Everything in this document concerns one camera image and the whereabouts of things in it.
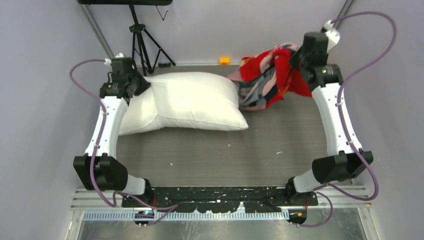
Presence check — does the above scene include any white pillow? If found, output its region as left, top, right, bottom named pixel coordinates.
left=119, top=72, right=249, bottom=136

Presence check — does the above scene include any pink printed pillowcase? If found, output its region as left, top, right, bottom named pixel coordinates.
left=227, top=42, right=312, bottom=111

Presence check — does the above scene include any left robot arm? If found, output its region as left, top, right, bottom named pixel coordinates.
left=69, top=56, right=154, bottom=207

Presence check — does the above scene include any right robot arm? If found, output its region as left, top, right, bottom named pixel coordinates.
left=285, top=32, right=374, bottom=205

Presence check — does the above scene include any small black floor object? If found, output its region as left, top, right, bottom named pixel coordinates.
left=157, top=62, right=172, bottom=68

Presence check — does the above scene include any black tripod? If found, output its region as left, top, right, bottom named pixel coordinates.
left=128, top=5, right=176, bottom=76

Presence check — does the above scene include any small yellow toy block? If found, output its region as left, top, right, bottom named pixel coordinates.
left=218, top=57, right=231, bottom=66

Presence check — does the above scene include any black overhead bar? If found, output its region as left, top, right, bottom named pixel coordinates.
left=77, top=0, right=173, bottom=6

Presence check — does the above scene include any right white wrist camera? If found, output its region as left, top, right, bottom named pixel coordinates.
left=321, top=20, right=341, bottom=53

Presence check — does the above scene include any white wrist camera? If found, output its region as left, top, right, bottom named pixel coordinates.
left=321, top=20, right=341, bottom=53
left=104, top=52, right=125, bottom=66

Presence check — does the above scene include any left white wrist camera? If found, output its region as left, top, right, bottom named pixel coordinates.
left=104, top=52, right=125, bottom=66

